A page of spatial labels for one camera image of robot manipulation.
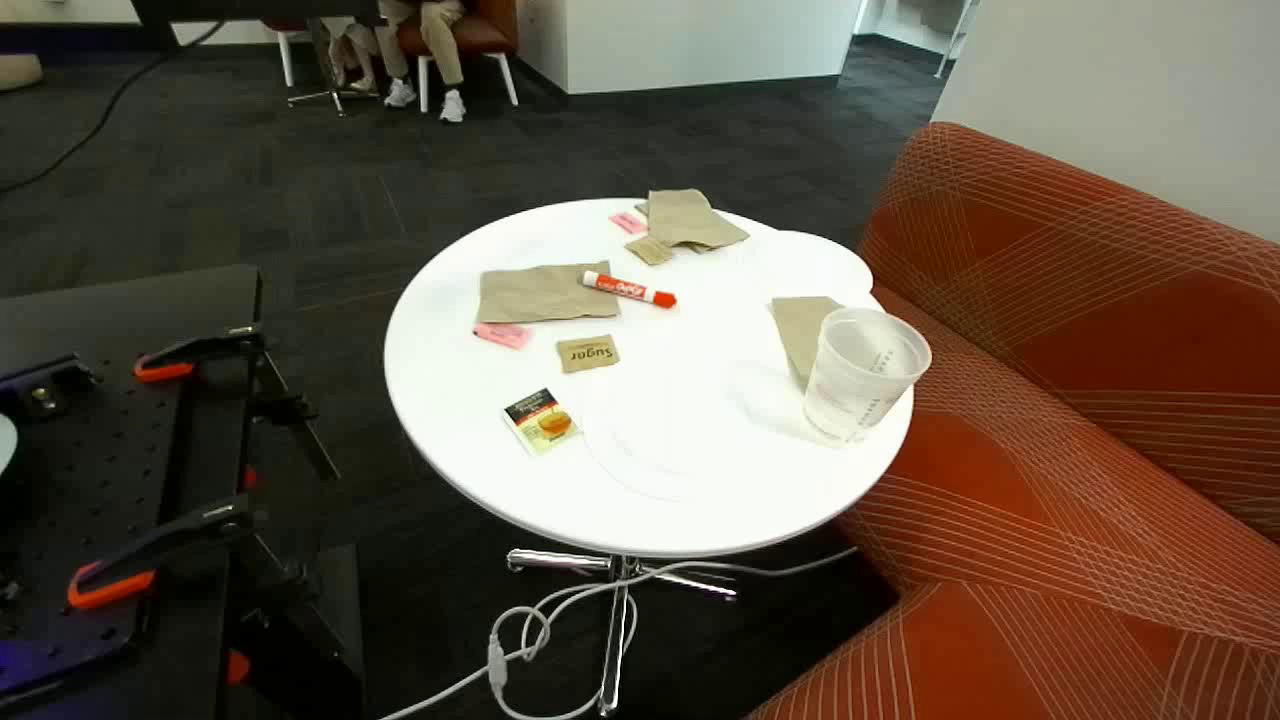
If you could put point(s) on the red marker white cap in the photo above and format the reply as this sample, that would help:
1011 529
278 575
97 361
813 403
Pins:
625 289

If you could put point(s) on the clear plastic mug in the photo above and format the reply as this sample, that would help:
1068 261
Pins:
863 383

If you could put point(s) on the brown sugar packet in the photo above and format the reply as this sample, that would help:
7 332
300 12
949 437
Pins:
590 354
653 250

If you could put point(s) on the black orange tea packet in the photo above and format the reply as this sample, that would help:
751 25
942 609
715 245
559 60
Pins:
538 423

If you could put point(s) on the large brown paper napkin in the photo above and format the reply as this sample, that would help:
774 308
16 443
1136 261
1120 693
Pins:
543 297

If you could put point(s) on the pink sugar packet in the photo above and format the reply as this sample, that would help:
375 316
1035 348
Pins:
502 338
628 220

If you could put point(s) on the notched brown paper napkin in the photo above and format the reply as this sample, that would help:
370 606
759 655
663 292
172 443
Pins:
692 220

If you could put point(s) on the small brown paper napkin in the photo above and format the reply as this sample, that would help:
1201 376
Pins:
801 331

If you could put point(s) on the chrome table base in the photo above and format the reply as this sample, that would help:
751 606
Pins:
618 624

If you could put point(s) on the white counter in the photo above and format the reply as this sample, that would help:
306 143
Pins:
692 43

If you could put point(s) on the red chair white legs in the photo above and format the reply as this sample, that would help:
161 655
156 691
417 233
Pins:
488 43

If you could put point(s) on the seated person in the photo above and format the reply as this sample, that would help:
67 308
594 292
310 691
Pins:
433 43

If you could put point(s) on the orange patterned sofa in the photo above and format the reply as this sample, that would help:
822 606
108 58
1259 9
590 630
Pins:
1094 443

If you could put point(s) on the black orange bar clamp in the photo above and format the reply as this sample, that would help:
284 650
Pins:
108 584
166 368

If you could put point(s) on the black robot cart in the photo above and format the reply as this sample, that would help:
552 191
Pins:
120 403

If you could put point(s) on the beige round cushion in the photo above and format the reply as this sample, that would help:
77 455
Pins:
16 75

